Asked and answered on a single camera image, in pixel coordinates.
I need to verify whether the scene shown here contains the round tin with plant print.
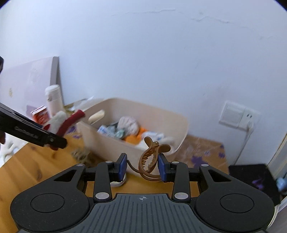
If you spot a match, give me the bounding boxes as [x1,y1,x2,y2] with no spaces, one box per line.
[110,174,126,187]

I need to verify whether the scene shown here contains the beige hair claw clip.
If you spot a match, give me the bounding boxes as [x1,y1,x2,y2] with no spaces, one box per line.
[72,148,94,167]

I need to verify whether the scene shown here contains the brown hair claw clip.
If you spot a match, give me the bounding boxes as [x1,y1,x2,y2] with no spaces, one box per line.
[127,136,171,182]

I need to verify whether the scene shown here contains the blue white pocket tissue pack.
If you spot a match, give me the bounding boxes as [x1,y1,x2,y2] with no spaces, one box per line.
[97,125,116,137]

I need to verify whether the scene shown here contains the orange fleece scrunchie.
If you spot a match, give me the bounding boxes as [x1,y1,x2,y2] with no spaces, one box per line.
[124,127,147,145]

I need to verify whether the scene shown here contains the Hello Kitty plush toy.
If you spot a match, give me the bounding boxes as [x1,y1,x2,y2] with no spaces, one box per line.
[42,109,86,148]

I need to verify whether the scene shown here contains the green plaid scrunchie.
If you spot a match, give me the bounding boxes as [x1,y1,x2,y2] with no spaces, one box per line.
[109,122,126,139]

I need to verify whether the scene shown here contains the cartoon print tissue pack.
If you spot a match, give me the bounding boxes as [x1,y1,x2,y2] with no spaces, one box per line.
[145,131,165,141]

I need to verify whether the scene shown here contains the person's hand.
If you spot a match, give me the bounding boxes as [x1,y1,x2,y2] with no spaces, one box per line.
[0,131,6,144]

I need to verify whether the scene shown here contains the white sheep plush toy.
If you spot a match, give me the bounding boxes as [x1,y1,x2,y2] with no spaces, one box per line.
[1,134,27,166]

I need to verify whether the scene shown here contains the purple flower table mat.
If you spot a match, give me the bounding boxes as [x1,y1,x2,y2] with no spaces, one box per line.
[173,135,229,174]

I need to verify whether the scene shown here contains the red milk carton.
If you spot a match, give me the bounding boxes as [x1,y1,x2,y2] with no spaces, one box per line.
[31,105,50,125]

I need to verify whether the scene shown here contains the beige plastic storage basket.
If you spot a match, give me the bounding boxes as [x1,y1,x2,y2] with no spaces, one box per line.
[77,98,188,168]

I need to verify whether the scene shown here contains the white thermos bottle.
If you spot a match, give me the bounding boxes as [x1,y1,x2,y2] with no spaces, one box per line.
[45,84,64,117]

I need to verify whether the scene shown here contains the olive tissue box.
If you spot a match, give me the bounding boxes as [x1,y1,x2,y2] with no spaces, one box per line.
[64,98,93,112]

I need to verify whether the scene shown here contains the black tablet device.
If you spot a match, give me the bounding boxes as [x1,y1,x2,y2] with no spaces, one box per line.
[229,164,281,206]

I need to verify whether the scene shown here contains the white wall socket switch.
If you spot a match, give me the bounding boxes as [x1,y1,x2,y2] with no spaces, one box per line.
[219,101,261,131]

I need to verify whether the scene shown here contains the white power cable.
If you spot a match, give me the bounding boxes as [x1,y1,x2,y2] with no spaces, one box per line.
[231,121,255,168]

